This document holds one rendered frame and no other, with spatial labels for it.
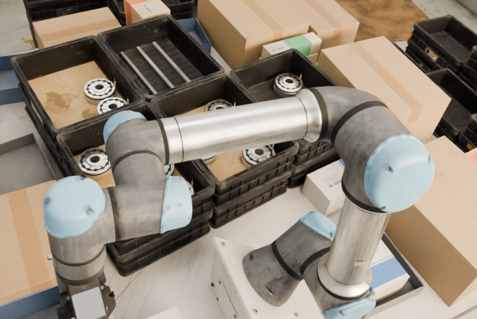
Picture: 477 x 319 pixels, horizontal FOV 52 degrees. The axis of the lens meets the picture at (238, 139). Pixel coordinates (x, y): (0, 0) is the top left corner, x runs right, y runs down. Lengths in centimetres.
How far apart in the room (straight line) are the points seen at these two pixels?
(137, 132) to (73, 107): 96
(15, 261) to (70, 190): 71
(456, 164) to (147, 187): 116
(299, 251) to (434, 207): 49
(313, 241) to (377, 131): 43
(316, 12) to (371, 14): 185
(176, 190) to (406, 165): 35
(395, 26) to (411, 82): 210
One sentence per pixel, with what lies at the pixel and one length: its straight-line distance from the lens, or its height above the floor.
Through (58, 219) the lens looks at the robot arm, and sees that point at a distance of 65.
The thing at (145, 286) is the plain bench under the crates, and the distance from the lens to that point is 144.
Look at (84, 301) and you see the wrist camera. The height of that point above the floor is 128.
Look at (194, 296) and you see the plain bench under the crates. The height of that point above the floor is 70.
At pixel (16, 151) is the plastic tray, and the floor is 70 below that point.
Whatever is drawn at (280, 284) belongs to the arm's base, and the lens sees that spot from 123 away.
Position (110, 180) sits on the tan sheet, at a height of 83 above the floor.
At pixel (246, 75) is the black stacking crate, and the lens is 175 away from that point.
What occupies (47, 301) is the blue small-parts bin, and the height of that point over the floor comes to 109.
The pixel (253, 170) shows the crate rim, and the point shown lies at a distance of 139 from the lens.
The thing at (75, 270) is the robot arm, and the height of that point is 135.
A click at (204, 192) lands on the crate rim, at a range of 133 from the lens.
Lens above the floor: 199
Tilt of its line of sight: 46 degrees down
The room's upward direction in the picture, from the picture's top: 8 degrees clockwise
